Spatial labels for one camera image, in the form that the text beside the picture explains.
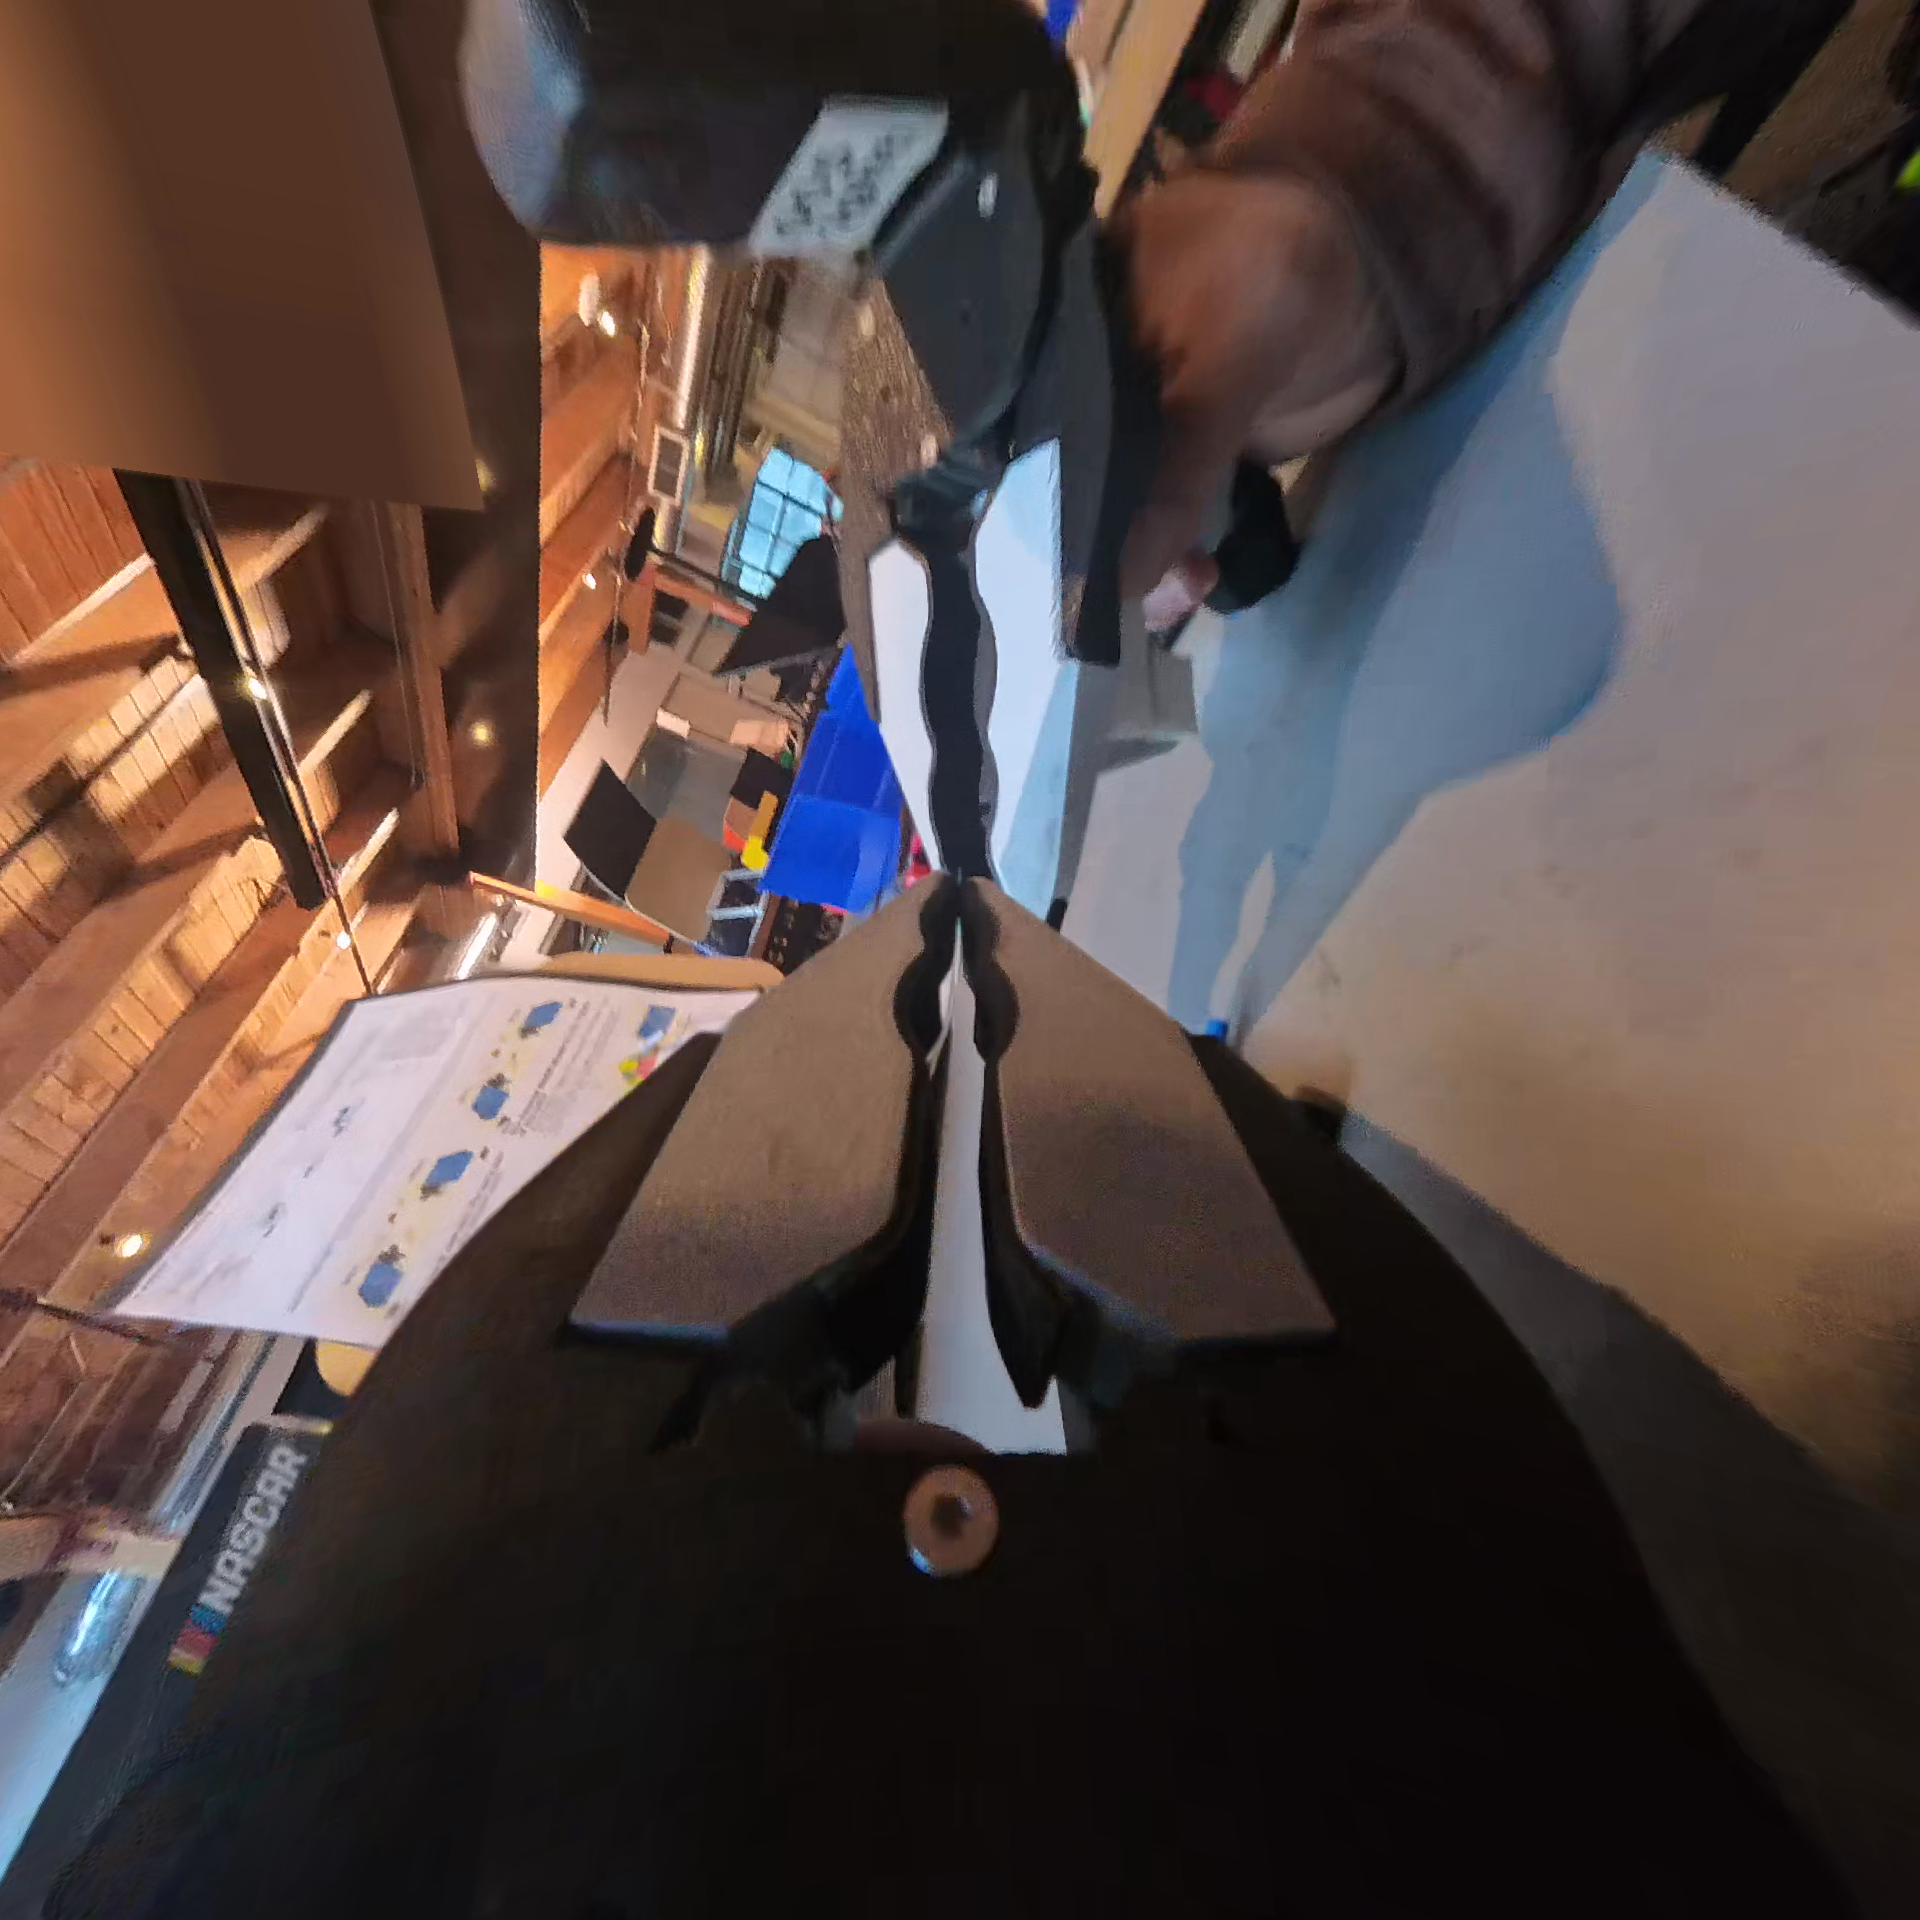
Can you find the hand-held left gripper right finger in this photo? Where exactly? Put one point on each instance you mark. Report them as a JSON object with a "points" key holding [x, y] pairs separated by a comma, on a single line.
{"points": [[1156, 1200]]}

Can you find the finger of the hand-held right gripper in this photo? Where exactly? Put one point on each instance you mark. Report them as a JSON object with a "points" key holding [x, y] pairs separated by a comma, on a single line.
{"points": [[906, 645], [1037, 629]]}

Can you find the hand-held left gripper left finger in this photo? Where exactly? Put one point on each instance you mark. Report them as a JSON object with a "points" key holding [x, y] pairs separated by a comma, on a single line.
{"points": [[751, 1185]]}

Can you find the holographic sticker sheet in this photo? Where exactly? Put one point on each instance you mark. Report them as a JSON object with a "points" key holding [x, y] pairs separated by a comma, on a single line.
{"points": [[954, 1276]]}

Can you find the person's right forearm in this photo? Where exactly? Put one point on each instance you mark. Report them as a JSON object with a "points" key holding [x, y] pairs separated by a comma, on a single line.
{"points": [[1501, 119]]}

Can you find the grey desk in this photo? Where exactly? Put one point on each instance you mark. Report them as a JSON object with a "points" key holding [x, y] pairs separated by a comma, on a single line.
{"points": [[1652, 751]]}

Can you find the person's right hand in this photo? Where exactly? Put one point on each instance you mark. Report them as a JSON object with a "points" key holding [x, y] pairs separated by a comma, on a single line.
{"points": [[1276, 329]]}

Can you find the large paned window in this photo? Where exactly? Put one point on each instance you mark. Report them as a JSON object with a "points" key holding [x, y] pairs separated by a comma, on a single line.
{"points": [[780, 517]]}

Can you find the blue plastic bin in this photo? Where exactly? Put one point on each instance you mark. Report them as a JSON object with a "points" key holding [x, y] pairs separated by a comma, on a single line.
{"points": [[839, 825]]}

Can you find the wooden board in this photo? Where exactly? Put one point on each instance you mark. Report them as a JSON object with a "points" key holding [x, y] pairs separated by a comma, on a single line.
{"points": [[705, 967]]}

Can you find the printed instruction sheet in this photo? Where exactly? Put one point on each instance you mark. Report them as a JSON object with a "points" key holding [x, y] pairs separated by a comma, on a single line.
{"points": [[422, 1142]]}

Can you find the black toy car box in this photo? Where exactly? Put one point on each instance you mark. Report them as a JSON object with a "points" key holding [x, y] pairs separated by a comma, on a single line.
{"points": [[241, 1545]]}

